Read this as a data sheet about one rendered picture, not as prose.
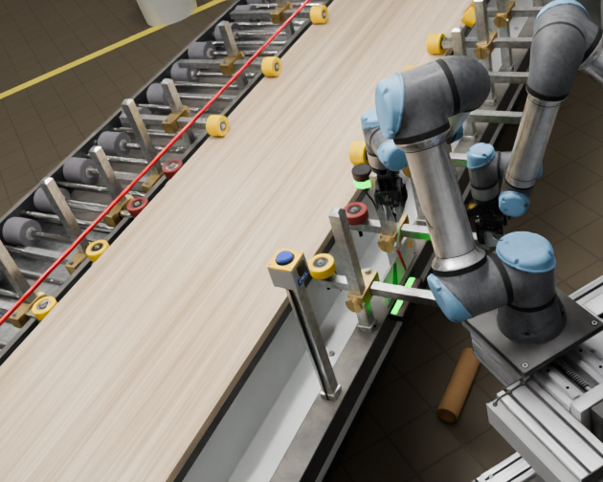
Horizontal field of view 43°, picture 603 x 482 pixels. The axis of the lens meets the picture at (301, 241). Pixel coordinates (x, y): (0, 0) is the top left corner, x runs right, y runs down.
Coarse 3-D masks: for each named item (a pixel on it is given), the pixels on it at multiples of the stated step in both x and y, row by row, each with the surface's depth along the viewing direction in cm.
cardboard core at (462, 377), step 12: (468, 348) 296; (468, 360) 291; (456, 372) 289; (468, 372) 288; (456, 384) 284; (468, 384) 286; (444, 396) 282; (456, 396) 281; (444, 408) 277; (456, 408) 278; (444, 420) 282; (456, 420) 279
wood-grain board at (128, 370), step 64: (384, 0) 359; (448, 0) 342; (320, 64) 325; (384, 64) 311; (256, 128) 298; (320, 128) 286; (192, 192) 274; (256, 192) 264; (320, 192) 255; (128, 256) 254; (192, 256) 246; (256, 256) 238; (64, 320) 237; (128, 320) 230; (192, 320) 223; (256, 320) 216; (0, 384) 222; (64, 384) 215; (128, 384) 209; (192, 384) 203; (0, 448) 203; (64, 448) 198; (128, 448) 192; (192, 448) 190
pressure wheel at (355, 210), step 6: (348, 204) 246; (354, 204) 245; (360, 204) 244; (348, 210) 243; (354, 210) 242; (360, 210) 242; (366, 210) 241; (348, 216) 241; (354, 216) 240; (360, 216) 240; (366, 216) 242; (348, 222) 242; (354, 222) 241; (360, 222) 241; (360, 234) 249
